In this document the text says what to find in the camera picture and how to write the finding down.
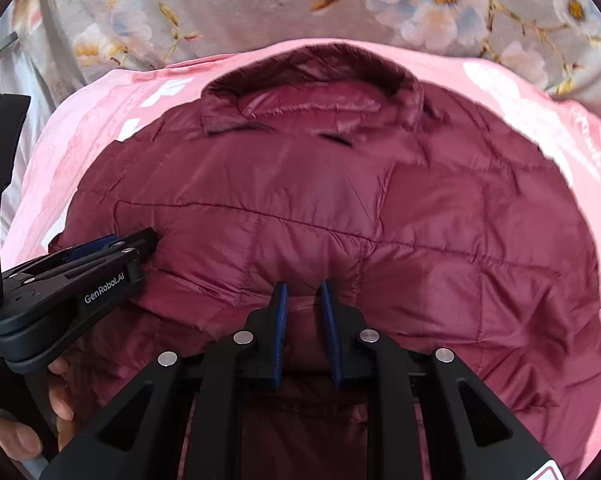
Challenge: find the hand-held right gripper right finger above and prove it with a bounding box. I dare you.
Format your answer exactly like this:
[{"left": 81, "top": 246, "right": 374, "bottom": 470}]
[{"left": 319, "top": 280, "right": 567, "bottom": 480}]

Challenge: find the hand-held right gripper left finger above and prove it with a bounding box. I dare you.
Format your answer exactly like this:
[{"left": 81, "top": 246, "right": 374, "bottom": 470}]
[{"left": 40, "top": 281, "right": 288, "bottom": 480}]

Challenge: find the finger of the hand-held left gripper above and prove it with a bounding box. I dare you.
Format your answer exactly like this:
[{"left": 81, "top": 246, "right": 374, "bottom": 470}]
[
  {"left": 50, "top": 227, "right": 160, "bottom": 263},
  {"left": 1, "top": 246, "right": 145, "bottom": 312}
]

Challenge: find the maroon quilted jacket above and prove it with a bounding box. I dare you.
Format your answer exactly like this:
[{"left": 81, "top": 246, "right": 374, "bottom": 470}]
[{"left": 48, "top": 49, "right": 601, "bottom": 480}]

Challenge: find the person's left hand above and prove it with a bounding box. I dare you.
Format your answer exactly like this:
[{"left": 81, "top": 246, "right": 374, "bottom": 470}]
[{"left": 0, "top": 357, "right": 78, "bottom": 463}]

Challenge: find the grey floral bedsheet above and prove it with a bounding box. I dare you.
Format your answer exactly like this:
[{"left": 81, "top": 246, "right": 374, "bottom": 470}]
[{"left": 0, "top": 0, "right": 601, "bottom": 221}]

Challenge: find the pink blanket with white print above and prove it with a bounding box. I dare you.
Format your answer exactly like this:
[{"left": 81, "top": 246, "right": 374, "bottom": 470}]
[{"left": 0, "top": 37, "right": 601, "bottom": 480}]

